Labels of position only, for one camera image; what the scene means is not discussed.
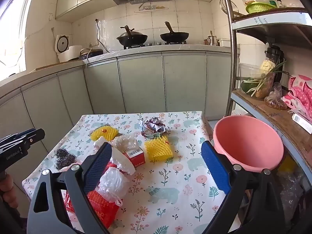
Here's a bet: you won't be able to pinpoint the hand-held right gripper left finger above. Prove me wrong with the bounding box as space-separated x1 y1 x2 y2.
26 141 113 234

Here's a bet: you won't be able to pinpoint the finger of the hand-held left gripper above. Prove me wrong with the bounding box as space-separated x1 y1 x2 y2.
0 128 35 144
23 129 46 152

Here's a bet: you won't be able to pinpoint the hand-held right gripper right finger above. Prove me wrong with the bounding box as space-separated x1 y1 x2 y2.
201 141 311 234

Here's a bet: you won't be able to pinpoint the translucent white plastic bag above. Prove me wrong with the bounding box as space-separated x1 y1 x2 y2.
97 167 130 204

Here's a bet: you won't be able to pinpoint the steel wool scrubber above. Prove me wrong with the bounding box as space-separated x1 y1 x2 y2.
54 148 77 170

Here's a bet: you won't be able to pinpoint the yellow foam fruit net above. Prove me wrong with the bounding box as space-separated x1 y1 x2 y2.
144 136 174 164
91 126 119 143

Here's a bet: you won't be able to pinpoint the red plastic bag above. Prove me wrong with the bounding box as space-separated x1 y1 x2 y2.
64 190 120 228

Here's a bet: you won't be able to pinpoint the pink plastic bucket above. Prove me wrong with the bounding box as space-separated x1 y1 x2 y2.
213 116 285 172

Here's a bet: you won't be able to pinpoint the small red cardboard box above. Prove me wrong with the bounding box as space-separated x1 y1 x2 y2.
123 146 146 167

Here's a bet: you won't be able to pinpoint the clear plastic bag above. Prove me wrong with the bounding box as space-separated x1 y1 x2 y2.
113 134 138 153

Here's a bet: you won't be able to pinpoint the purple white paper ball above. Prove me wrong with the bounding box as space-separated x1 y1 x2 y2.
138 117 168 137

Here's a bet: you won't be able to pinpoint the person's left hand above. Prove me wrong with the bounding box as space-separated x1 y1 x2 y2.
0 174 13 209

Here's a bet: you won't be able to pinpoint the floral bear print tablecloth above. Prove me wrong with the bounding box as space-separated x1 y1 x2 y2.
22 111 246 234

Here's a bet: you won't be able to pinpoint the yellow plastic item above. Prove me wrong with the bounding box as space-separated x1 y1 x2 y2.
278 156 296 173

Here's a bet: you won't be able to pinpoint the crinkled clear plastic sheet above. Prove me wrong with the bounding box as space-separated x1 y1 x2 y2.
275 171 306 215

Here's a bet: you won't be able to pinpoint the dark green vegetable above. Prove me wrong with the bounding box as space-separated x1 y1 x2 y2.
241 80 256 95

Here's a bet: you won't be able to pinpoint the bag of brown food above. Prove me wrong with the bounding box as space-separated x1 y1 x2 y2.
264 83 288 111

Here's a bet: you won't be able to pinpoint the white rice cooker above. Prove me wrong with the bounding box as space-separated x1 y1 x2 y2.
55 35 83 63

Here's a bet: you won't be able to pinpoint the window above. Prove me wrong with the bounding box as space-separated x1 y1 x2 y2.
0 0 37 78

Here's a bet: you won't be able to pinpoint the pale green lower cabinets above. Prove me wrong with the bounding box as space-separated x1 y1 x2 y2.
0 51 232 156

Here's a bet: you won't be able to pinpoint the flat white box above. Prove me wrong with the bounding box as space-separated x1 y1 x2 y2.
291 113 312 134

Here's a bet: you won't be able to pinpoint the clear plastic tub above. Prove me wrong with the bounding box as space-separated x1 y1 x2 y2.
239 63 276 99

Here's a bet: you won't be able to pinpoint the black induction cooker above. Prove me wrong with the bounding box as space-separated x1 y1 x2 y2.
79 48 103 60

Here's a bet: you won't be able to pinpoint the napa cabbage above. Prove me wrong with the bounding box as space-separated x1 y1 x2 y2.
260 60 276 75

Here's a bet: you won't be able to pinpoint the pink polka dot cloth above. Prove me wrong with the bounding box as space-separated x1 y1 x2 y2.
281 74 312 122

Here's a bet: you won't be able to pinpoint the steel kettle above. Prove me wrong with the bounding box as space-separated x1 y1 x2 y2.
207 31 218 46

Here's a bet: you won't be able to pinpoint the black blender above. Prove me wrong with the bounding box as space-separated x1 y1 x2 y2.
264 44 285 86

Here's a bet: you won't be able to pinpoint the black wok with lid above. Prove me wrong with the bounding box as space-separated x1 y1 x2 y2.
116 25 148 47

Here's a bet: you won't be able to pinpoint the black open wok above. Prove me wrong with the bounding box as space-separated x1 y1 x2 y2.
160 21 190 43

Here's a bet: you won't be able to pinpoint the gas stove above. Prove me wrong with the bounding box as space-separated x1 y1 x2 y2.
122 41 188 50

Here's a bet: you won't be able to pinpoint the metal shelf rack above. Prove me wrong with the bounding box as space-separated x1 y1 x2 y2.
219 0 312 178

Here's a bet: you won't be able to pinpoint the metal skimmer ladle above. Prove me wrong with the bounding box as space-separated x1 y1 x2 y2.
219 0 244 17

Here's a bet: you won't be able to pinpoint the green plastic basket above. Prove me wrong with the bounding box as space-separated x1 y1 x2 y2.
246 2 278 14

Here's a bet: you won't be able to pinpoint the black power cable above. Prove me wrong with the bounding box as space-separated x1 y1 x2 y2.
85 19 103 67

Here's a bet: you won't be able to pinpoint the pale upper wall cabinets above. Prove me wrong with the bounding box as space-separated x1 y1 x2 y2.
55 0 117 22

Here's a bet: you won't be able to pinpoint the wall decal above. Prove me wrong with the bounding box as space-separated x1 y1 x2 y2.
134 4 166 12

